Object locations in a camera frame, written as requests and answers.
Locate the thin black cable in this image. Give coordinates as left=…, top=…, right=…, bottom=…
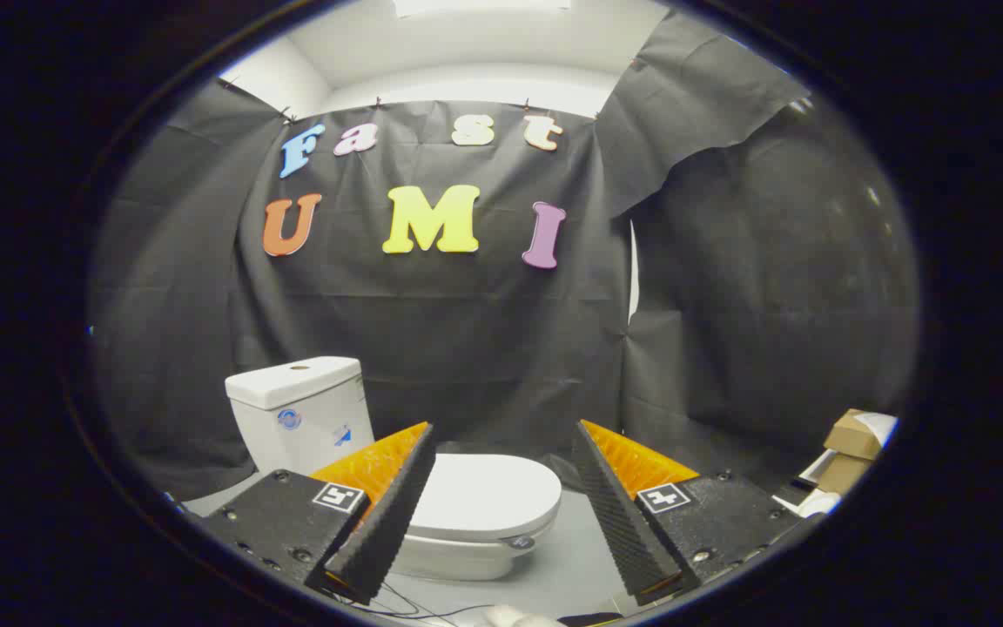
left=327, top=578, right=502, bottom=623

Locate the white toilet lid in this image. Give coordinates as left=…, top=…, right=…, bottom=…
left=408, top=453, right=563, bottom=544

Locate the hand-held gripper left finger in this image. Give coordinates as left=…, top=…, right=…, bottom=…
left=201, top=422, right=435, bottom=605

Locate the white ceramic toilet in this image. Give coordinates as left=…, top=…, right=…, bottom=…
left=225, top=355, right=560, bottom=583

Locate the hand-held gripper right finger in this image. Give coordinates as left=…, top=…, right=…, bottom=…
left=572, top=420, right=804, bottom=607

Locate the brown cardboard box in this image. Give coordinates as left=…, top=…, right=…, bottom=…
left=817, top=455, right=873, bottom=497
left=824, top=408, right=884, bottom=461

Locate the ceiling light panel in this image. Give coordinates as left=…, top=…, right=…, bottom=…
left=393, top=0, right=572, bottom=19

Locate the black backdrop cloth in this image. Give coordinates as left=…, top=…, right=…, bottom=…
left=88, top=9, right=919, bottom=502

